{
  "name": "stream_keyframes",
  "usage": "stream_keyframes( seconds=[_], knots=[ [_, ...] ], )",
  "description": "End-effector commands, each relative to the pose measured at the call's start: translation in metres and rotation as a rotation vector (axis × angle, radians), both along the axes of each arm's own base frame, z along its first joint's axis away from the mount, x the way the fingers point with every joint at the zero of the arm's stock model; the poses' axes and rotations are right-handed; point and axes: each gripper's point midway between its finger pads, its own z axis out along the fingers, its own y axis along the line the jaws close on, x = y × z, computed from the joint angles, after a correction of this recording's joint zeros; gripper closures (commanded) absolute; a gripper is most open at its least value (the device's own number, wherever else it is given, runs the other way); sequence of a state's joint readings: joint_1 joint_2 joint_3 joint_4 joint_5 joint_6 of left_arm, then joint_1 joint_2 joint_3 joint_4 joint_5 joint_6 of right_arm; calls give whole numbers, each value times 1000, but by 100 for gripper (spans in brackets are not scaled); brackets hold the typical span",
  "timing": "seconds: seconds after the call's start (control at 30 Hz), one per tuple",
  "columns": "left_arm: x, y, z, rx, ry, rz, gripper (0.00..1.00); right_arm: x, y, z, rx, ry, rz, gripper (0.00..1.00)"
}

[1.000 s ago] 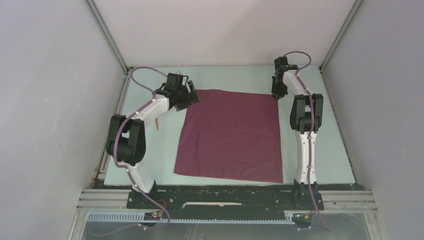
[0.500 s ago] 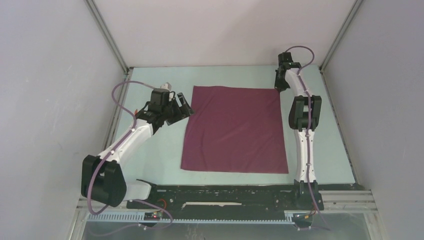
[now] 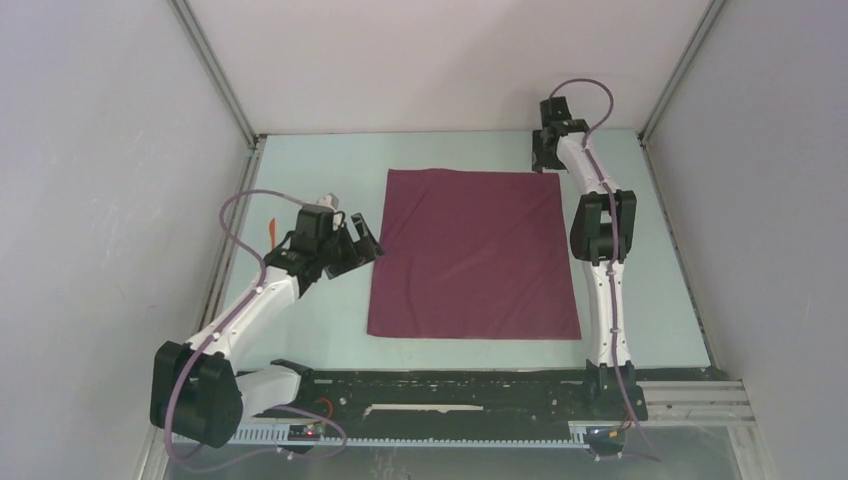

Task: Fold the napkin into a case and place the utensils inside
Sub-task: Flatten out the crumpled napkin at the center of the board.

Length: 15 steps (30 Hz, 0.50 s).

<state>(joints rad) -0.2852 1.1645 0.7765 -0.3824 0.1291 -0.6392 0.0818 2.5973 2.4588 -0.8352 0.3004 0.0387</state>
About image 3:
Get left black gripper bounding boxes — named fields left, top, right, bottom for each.
left=317, top=214, right=385, bottom=280

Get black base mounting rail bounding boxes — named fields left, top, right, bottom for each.
left=251, top=368, right=651, bottom=442

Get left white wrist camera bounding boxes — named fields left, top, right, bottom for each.
left=316, top=193, right=345, bottom=230

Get orange plastic knife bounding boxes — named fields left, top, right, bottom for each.
left=268, top=217, right=277, bottom=249

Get white cable duct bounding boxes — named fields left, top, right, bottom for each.
left=172, top=423, right=598, bottom=450

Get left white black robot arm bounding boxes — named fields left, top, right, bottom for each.
left=150, top=204, right=384, bottom=448

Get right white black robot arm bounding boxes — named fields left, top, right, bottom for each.
left=532, top=96, right=641, bottom=418

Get maroon cloth napkin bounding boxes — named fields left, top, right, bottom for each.
left=367, top=169, right=581, bottom=340

